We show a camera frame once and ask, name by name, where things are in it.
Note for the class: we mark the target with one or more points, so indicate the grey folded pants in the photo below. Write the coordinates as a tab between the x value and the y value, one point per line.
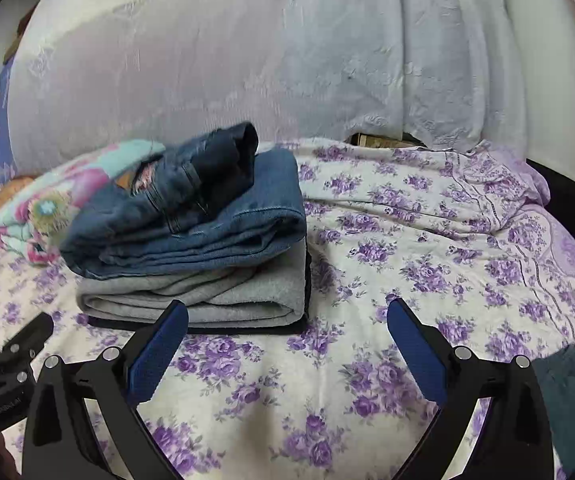
247	295

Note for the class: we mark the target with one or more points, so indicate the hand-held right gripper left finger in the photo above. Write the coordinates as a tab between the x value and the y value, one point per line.
160	350

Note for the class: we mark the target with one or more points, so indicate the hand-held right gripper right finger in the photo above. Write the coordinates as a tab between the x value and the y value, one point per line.
415	350

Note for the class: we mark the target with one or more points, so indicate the white embroidered cover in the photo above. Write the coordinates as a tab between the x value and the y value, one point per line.
217	60

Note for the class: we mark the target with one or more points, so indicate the blue patterned cloth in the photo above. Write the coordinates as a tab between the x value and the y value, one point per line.
4	110

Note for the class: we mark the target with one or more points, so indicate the blue denim jeans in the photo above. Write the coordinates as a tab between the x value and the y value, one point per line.
262	200

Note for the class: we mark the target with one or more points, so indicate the wooden bed frame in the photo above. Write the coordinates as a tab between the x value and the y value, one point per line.
377	141

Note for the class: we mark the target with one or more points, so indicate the purple floral bed sheet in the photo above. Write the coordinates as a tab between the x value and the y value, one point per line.
417	240

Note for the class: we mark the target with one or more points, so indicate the colourful floral blanket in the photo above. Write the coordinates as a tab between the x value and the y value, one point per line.
62	195

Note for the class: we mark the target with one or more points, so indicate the black folded pants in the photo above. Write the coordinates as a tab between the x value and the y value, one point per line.
247	329

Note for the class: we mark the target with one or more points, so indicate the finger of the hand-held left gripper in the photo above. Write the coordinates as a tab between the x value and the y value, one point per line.
32	332

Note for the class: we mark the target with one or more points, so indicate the teal pants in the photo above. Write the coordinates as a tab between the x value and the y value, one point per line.
565	400

